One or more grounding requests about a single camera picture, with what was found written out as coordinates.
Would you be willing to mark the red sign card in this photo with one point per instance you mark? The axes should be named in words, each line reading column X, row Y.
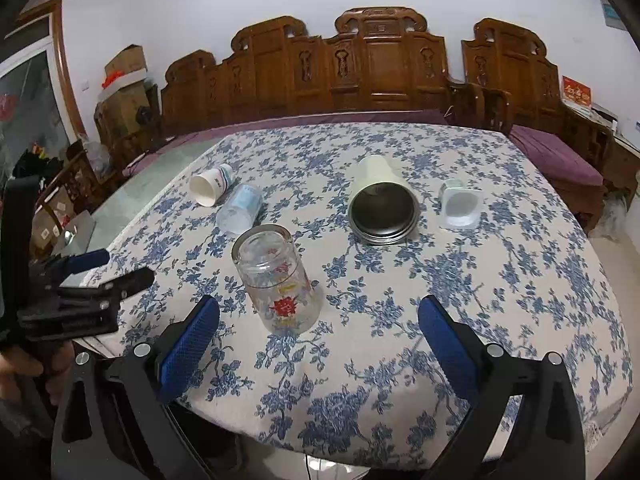
column 576, row 92

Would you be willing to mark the cream steel thermos cup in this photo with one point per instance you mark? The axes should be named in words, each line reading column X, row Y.
column 382, row 209

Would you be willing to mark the blue floral tablecloth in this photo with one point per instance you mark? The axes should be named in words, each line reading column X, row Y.
column 362, row 385

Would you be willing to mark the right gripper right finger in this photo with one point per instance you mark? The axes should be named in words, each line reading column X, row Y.
column 523, row 420

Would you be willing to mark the person left hand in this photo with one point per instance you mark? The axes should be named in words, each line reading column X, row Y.
column 16, row 362

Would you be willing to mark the cardboard box stack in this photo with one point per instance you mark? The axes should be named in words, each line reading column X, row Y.
column 128, row 101

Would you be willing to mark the green white yogurt cup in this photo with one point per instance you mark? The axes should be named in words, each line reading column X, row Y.
column 460, row 206

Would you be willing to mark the purple armchair cushion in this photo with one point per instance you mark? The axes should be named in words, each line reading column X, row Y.
column 553, row 158

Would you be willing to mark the wall electrical panel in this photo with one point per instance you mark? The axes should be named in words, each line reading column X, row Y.
column 612, row 19

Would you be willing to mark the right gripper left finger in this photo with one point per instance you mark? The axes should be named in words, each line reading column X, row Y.
column 115, row 419

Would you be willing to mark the floral printed glass cup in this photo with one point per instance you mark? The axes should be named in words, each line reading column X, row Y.
column 276, row 280

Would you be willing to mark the carved wooden sofa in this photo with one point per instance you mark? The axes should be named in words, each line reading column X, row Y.
column 380, row 58

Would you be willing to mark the translucent plastic cup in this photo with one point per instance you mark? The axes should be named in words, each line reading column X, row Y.
column 240, row 211

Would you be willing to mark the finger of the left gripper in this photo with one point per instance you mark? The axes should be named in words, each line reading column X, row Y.
column 61, row 267
column 116, row 290

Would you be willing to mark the white paper cup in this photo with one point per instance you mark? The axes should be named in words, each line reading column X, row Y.
column 209, row 186

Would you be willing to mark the wooden side table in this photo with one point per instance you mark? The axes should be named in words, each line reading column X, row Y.
column 595, row 142

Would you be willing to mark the carved wooden armchair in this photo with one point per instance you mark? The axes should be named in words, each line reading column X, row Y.
column 520, row 86

